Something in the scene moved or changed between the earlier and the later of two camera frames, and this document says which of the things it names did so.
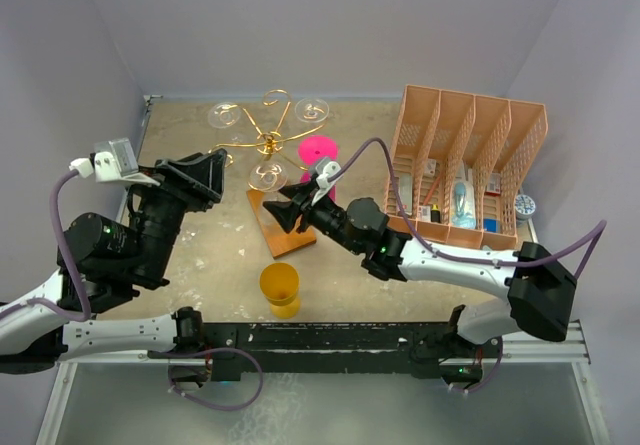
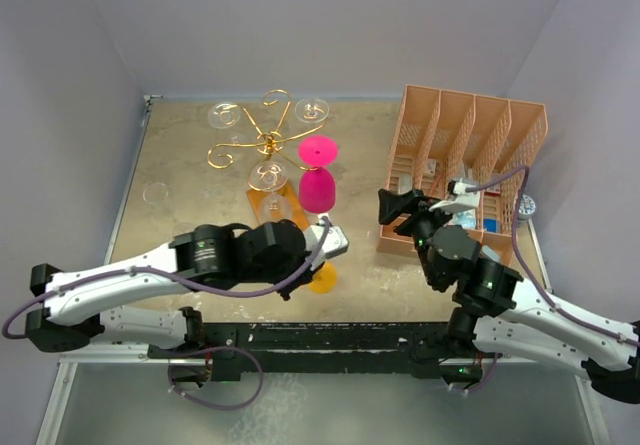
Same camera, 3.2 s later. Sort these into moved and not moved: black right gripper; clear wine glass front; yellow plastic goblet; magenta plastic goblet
Moved: black right gripper; yellow plastic goblet
Not moved: magenta plastic goblet; clear wine glass front
